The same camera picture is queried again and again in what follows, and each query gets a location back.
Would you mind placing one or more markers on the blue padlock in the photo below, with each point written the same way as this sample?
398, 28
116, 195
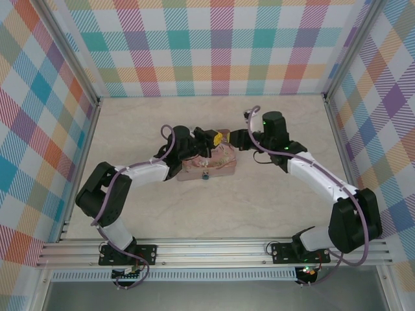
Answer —
205, 176

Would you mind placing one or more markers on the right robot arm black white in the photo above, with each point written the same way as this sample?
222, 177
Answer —
353, 223

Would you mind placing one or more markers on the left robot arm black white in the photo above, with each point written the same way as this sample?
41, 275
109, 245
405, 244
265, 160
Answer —
113, 207

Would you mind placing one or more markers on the pink floral wooden box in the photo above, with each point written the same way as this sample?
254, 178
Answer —
223, 165

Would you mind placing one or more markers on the small circuit board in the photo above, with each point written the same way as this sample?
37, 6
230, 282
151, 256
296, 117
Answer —
126, 274
307, 271

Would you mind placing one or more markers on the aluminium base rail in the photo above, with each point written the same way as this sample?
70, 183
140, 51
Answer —
207, 251

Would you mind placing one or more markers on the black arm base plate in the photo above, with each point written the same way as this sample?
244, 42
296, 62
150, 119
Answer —
147, 254
280, 252

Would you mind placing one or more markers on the aluminium frame post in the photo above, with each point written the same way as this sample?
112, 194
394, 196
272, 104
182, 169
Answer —
353, 48
69, 52

